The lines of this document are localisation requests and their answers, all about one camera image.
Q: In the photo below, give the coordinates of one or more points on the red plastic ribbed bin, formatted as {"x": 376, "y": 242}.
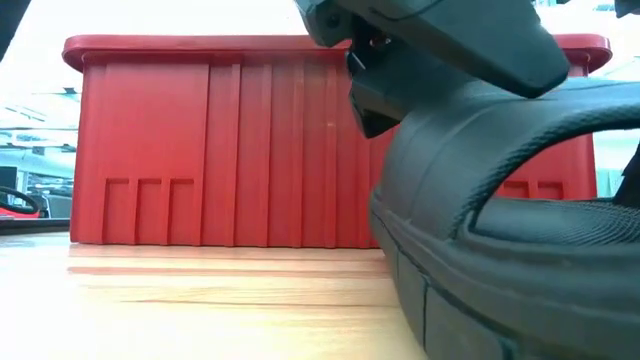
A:
{"x": 200, "y": 125}

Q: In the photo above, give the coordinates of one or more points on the dark ceiling fixture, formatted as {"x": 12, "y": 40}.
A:
{"x": 69, "y": 91}

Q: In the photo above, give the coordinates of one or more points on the red background object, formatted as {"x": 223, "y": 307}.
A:
{"x": 15, "y": 213}

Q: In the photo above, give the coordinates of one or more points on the black rubber slide sandal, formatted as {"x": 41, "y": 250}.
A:
{"x": 500, "y": 260}

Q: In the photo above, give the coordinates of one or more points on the black table edge rail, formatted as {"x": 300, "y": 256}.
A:
{"x": 30, "y": 226}

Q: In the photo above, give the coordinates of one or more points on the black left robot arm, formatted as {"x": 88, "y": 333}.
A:
{"x": 11, "y": 20}

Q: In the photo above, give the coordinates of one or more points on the dark computer monitor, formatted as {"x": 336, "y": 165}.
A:
{"x": 7, "y": 182}

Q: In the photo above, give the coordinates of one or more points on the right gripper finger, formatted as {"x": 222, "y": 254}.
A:
{"x": 372, "y": 107}
{"x": 475, "y": 40}

